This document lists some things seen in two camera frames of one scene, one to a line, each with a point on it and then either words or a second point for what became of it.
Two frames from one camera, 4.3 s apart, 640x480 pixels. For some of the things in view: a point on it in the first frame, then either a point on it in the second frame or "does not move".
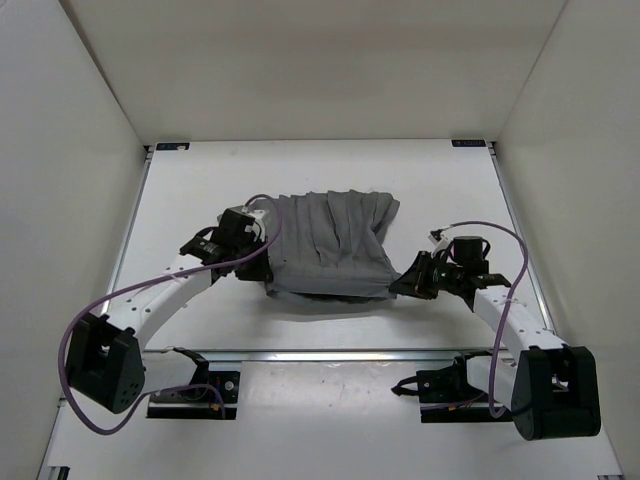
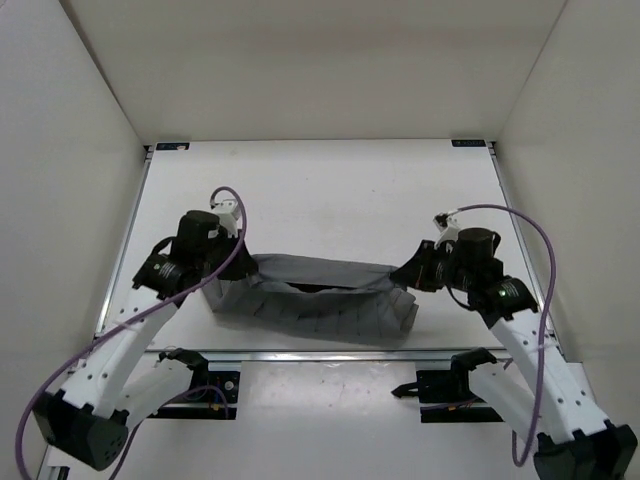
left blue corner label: (172, 146) does not move
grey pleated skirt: (330, 246) -> (349, 301)
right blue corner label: (469, 143) does not move
